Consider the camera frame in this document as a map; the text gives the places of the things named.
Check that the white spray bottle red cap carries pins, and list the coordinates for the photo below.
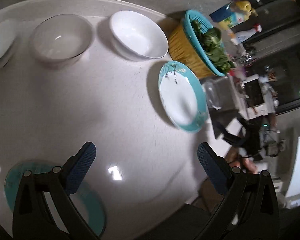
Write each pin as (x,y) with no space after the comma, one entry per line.
(245,35)

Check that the blue container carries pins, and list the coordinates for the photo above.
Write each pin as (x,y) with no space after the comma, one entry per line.
(221,13)

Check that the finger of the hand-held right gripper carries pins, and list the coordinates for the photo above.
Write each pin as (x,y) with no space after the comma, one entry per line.
(228,138)

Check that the white countertop appliance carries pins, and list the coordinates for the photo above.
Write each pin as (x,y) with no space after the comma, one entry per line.
(257,97)

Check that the person's right hand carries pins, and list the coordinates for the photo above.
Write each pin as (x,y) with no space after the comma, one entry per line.
(243,165)

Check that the white bowl with dark rim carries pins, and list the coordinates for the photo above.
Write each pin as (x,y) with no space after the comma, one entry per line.
(61,38)

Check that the teal plastic colander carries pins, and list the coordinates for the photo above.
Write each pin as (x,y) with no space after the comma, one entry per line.
(190,22)

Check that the yellow plastic basket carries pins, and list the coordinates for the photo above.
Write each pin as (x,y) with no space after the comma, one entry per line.
(186,50)

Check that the teal floral rim plate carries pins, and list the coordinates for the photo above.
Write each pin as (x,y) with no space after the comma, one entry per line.
(178,100)
(90,205)

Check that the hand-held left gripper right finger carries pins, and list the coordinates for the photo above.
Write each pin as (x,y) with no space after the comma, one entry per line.
(211,168)

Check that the clear glass jar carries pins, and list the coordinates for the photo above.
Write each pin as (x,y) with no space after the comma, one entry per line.
(213,93)

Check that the green leafy vegetables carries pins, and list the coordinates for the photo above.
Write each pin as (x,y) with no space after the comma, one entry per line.
(213,47)

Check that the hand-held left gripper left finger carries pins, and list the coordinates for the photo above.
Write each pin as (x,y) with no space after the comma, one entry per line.
(82,168)

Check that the yellow plastic bottle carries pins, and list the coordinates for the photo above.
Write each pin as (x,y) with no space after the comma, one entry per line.
(243,8)

